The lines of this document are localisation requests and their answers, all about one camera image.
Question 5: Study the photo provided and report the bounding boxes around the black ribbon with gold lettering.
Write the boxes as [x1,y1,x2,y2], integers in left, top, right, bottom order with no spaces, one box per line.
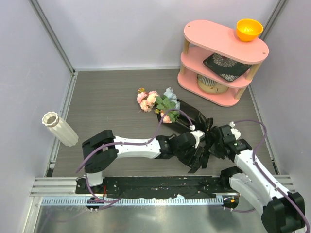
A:
[187,117,217,174]

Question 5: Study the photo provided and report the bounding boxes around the flower bouquet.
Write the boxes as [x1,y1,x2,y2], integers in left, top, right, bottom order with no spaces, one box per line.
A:
[136,87,213,133]

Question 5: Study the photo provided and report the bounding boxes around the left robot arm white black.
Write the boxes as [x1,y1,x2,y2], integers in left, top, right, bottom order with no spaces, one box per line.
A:
[79,130,209,194]

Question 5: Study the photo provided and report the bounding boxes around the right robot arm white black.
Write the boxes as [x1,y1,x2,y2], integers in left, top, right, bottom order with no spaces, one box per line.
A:
[206,122,311,233]

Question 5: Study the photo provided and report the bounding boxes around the white ribbed vase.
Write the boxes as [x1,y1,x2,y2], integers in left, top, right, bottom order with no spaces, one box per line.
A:
[42,112,79,147]

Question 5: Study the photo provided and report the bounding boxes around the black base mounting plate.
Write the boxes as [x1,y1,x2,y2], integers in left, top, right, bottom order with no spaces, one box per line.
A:
[91,176,237,199]

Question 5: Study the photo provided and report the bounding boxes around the beige ceramic bowl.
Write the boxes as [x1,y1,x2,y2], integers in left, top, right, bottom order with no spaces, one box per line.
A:
[196,74,229,95]

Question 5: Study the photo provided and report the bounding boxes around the black floral square plate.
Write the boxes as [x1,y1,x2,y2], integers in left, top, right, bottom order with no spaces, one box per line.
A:
[203,53,251,82]

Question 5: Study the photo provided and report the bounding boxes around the pink three-tier shelf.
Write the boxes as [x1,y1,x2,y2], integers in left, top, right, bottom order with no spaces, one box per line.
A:
[177,18,269,107]

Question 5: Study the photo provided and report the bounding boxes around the orange plastic bowl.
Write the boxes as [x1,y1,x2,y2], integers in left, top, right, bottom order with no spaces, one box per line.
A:
[236,18,263,42]

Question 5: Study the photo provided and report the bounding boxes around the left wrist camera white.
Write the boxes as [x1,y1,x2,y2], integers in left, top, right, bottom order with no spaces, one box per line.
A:
[189,125,205,148]

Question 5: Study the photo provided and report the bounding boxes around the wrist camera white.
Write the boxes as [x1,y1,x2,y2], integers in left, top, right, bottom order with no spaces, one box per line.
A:
[189,125,205,148]
[229,121,241,140]

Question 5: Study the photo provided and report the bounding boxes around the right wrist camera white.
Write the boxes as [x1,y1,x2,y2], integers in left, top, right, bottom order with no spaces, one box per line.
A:
[229,121,241,140]

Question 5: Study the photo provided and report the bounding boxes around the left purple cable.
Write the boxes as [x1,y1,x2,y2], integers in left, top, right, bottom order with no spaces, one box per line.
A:
[75,108,195,211]

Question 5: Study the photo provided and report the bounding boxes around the white slotted cable duct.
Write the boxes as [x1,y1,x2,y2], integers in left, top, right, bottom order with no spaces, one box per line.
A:
[41,196,223,206]

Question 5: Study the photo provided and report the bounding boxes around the aluminium frame rail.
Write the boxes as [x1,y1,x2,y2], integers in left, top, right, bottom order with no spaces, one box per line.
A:
[28,0,79,197]

